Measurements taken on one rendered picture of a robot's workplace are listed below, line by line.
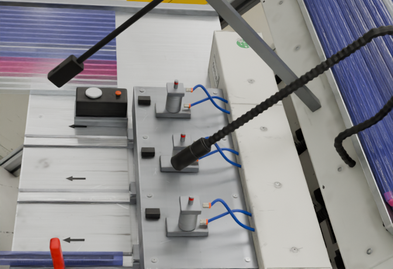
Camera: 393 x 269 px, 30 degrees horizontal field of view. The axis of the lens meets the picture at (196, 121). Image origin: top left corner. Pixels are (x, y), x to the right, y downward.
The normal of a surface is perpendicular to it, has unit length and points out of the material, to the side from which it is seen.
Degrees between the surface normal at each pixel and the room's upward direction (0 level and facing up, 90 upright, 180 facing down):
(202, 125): 45
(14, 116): 90
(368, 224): 90
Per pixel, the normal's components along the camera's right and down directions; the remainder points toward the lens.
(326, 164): -0.62, -0.55
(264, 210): 0.11, -0.76
